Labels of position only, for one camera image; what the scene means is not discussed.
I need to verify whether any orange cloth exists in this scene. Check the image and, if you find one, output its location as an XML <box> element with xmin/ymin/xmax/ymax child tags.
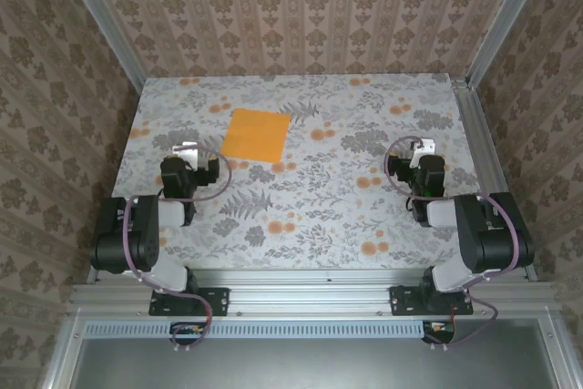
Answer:
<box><xmin>221</xmin><ymin>107</ymin><xmax>292</xmax><ymax>165</ymax></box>

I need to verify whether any floral patterned table cover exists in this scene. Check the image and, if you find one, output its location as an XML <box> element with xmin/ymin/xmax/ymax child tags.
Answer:
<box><xmin>90</xmin><ymin>73</ymin><xmax>502</xmax><ymax>271</ymax></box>

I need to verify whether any grey metal tray panel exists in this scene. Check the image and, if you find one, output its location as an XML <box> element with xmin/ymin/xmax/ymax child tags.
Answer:
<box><xmin>43</xmin><ymin>315</ymin><xmax>583</xmax><ymax>389</ymax></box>

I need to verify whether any short aluminium side rail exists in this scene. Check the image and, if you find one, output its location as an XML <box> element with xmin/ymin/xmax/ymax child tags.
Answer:
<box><xmin>450</xmin><ymin>78</ymin><xmax>538</xmax><ymax>283</ymax></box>

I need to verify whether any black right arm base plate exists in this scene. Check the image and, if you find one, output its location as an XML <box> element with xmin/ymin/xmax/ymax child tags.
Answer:
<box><xmin>390</xmin><ymin>285</ymin><xmax>475</xmax><ymax>317</ymax></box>

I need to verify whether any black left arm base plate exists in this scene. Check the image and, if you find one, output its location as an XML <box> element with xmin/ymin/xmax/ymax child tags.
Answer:
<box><xmin>149</xmin><ymin>287</ymin><xmax>230</xmax><ymax>317</ymax></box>

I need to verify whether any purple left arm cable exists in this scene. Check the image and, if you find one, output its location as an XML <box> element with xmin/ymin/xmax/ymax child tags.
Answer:
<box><xmin>121</xmin><ymin>145</ymin><xmax>233</xmax><ymax>356</ymax></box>

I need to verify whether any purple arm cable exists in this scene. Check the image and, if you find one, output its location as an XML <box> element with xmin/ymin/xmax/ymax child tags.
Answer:
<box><xmin>384</xmin><ymin>135</ymin><xmax>523</xmax><ymax>353</ymax></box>
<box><xmin>121</xmin><ymin>145</ymin><xmax>233</xmax><ymax>356</ymax></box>

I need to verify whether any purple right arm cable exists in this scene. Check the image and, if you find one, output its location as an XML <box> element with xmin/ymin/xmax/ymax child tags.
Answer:
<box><xmin>384</xmin><ymin>135</ymin><xmax>523</xmax><ymax>353</ymax></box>

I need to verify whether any long aluminium frame rail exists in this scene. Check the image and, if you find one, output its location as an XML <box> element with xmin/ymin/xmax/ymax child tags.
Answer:
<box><xmin>67</xmin><ymin>268</ymin><xmax>555</xmax><ymax>317</ymax></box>

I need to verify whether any aluminium frame post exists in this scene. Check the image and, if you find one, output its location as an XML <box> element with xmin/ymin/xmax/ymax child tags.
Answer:
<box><xmin>466</xmin><ymin>0</ymin><xmax>555</xmax><ymax>87</ymax></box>
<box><xmin>56</xmin><ymin>0</ymin><xmax>147</xmax><ymax>92</ymax></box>

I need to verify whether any grey slotted cable duct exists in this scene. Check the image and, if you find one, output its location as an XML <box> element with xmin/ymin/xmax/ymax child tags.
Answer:
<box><xmin>84</xmin><ymin>320</ymin><xmax>452</xmax><ymax>340</ymax></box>

